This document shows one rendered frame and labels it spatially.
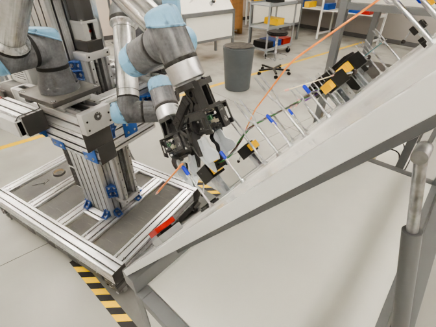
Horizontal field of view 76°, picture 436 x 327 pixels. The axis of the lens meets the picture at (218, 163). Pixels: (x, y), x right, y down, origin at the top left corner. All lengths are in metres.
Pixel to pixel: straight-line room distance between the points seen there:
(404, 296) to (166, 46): 0.57
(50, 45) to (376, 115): 1.16
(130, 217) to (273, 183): 1.76
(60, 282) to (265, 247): 1.42
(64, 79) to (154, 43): 0.69
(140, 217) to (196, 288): 1.11
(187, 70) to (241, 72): 3.62
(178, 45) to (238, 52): 3.52
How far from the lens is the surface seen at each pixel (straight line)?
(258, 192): 0.25
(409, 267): 0.44
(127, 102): 0.99
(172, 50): 0.60
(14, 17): 1.05
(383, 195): 1.34
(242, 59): 4.14
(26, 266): 2.26
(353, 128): 0.19
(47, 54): 1.23
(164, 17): 0.61
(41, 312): 2.01
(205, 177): 0.71
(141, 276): 0.88
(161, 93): 0.87
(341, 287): 0.97
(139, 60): 0.67
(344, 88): 0.72
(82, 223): 2.04
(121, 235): 1.88
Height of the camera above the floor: 1.58
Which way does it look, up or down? 36 degrees down
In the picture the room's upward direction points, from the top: straight up
